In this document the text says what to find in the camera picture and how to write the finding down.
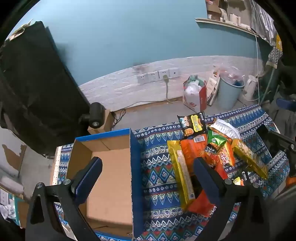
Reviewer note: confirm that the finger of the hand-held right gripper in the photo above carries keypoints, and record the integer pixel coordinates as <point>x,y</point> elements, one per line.
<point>272,141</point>
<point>286,103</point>

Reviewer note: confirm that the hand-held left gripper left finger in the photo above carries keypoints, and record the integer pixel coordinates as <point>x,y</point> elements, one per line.
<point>89,178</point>

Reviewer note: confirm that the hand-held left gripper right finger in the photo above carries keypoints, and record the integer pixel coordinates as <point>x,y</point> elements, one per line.
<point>204,173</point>

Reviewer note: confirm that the blue-sided cardboard box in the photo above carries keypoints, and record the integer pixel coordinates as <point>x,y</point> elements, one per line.
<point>111,176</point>

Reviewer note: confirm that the long yellow snack packet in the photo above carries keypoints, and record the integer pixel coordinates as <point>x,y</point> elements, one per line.
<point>181,171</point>

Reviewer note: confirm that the large orange snack packet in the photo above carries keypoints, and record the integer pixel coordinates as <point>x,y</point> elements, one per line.
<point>192,150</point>

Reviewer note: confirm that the gold snack packet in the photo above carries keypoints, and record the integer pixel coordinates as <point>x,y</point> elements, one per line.
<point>249,157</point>

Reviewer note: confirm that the green snack packet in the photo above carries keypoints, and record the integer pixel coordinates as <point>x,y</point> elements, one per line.
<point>215,139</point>

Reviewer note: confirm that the small black yellow snack packet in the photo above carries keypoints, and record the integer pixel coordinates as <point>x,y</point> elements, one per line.
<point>242,177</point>

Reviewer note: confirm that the grey cloth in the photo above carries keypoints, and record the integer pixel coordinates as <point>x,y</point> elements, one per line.
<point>284,118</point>

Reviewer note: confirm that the green pole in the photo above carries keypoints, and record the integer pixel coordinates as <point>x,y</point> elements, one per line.
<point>270,83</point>

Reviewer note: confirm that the red-orange noodle packet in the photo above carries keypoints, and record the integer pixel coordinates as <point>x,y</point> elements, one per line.
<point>225,154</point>

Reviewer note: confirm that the white electric kettle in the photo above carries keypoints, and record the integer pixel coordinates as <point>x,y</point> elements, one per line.
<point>249,89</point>

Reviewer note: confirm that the orange bag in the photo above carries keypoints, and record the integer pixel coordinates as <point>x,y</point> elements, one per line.
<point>291,182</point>

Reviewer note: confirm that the blue patterned blanket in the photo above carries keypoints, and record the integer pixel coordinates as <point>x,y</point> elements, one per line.
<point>157,166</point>

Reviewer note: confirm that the patterned hanging cloth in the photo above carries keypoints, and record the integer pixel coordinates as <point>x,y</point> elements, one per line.
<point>275,56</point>

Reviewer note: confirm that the white silver snack packet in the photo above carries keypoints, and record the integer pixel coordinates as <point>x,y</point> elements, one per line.
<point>225,128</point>

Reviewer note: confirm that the small brown cardboard box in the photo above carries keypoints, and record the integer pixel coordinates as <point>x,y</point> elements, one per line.
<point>106,120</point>

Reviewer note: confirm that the light blue trash bin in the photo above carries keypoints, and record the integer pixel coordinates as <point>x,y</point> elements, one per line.
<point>226,95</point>

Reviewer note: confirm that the clear plastic bin liner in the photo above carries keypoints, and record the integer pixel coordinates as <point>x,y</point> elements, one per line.
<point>231,75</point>

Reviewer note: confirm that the cardboard sheet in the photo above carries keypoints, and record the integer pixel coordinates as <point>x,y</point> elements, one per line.
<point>23,213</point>

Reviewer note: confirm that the red and white shopping bag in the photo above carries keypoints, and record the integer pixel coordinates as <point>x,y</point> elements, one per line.
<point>192,99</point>

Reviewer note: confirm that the white paper bag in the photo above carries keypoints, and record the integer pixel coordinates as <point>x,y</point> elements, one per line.
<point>211,87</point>

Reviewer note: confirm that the silver foil sheet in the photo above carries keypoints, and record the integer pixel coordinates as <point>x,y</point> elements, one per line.
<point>263,23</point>

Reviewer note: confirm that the large black screen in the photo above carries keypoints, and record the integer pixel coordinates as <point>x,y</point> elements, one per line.
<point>34,81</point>

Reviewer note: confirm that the crumpled brown paper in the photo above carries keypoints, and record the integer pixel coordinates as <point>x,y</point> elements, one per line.
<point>20,30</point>

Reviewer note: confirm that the black cylindrical camera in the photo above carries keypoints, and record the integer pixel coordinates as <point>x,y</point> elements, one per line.
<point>96,113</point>

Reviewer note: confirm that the wall shelf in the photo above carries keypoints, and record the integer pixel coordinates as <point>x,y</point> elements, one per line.
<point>219,23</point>

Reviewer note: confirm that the white wall outlet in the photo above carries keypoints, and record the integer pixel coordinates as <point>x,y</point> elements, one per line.
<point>153,76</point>
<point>174,72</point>
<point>161,73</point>
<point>142,78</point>

